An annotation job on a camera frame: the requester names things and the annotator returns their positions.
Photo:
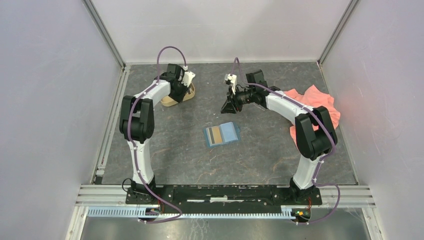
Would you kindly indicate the aluminium frame rail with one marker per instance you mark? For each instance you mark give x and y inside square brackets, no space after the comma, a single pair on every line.
[344,196]

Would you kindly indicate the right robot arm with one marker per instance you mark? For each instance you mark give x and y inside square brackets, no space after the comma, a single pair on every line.
[314,131]

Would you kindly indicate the blue card holder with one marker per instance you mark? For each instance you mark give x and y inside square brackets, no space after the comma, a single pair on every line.
[230,133]

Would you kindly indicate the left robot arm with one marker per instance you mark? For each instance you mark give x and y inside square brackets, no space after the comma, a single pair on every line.
[137,121]

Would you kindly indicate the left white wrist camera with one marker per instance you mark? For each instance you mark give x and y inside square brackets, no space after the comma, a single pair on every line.
[188,76]

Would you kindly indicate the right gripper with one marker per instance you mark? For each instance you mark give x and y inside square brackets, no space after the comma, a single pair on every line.
[230,106]

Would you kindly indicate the beige card tray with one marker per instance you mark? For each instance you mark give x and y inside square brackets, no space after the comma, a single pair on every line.
[169,101]

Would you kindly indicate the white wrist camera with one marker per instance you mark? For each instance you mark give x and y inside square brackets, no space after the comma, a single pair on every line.
[188,76]
[230,79]

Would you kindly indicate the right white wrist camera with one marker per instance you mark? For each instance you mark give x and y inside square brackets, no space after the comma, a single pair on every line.
[230,79]

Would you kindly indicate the gold card with stripe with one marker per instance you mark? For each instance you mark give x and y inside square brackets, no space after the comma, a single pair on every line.
[214,136]

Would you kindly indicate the pink cloth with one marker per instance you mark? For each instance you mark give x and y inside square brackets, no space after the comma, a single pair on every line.
[315,98]

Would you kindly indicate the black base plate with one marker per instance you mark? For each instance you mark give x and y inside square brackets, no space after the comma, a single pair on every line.
[225,199]

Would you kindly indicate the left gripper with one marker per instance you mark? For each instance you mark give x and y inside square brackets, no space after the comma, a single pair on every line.
[178,98]

